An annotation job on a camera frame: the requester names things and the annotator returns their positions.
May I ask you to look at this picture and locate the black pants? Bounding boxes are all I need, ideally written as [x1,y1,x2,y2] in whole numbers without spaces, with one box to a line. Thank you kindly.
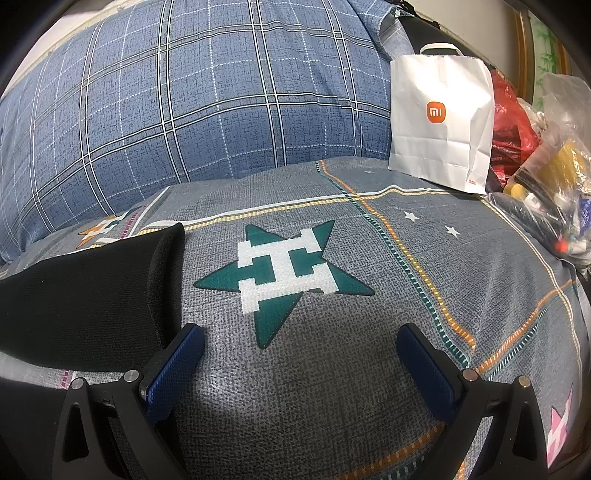
[0,222,186,372]

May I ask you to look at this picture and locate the blue plaid pillow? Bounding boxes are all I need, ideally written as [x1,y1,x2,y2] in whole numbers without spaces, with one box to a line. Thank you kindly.
[0,0,416,266]

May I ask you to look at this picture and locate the white paper bag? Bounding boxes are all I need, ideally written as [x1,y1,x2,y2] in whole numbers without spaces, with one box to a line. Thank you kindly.
[388,42,495,195]

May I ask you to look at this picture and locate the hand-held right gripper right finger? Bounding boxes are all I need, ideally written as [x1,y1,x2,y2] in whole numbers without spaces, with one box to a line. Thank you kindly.
[396,323,550,480]

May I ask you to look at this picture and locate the dark cloth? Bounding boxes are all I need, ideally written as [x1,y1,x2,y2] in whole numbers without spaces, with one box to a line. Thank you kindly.
[399,11,467,56]

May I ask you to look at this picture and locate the red plastic bag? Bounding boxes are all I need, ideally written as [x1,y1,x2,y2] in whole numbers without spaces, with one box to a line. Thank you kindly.
[489,69,542,190]

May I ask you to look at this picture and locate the gold framed picture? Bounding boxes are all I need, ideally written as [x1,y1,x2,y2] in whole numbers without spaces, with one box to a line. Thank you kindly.
[512,7,573,104]

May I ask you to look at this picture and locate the grey star-print bedsheet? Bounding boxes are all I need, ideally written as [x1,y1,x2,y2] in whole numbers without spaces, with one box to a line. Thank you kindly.
[0,157,591,480]

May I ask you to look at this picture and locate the clear plastic bag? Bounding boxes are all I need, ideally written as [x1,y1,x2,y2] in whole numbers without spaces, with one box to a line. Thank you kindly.
[489,71,591,278]

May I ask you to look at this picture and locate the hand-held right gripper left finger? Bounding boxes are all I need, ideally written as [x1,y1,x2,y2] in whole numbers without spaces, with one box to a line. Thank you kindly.
[53,323,206,480]

